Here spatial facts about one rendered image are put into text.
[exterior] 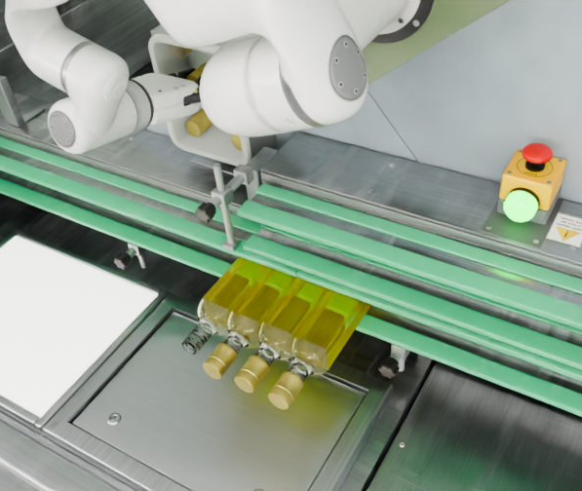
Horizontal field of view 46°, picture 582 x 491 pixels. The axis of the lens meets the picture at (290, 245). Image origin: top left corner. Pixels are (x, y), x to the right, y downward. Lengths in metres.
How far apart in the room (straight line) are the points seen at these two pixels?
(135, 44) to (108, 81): 1.24
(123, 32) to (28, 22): 1.16
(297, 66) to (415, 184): 0.52
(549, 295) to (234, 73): 0.52
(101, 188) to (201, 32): 0.77
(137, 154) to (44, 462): 0.59
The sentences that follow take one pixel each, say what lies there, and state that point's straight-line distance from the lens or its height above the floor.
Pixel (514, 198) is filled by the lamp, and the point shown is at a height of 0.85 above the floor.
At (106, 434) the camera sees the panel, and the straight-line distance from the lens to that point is 1.19.
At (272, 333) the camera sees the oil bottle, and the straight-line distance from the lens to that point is 1.04.
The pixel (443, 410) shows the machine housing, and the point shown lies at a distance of 1.19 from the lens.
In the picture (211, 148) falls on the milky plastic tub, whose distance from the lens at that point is 1.26.
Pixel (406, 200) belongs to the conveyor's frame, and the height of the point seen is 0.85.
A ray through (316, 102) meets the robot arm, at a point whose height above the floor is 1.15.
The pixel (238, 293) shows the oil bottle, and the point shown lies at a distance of 1.11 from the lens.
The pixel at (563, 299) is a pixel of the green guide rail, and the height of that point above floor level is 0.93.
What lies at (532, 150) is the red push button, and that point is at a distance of 1.00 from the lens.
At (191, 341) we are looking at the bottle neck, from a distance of 1.08.
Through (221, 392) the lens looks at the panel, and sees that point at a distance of 1.19.
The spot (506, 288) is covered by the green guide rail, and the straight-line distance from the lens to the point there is 0.96.
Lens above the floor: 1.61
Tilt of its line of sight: 37 degrees down
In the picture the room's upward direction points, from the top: 140 degrees counter-clockwise
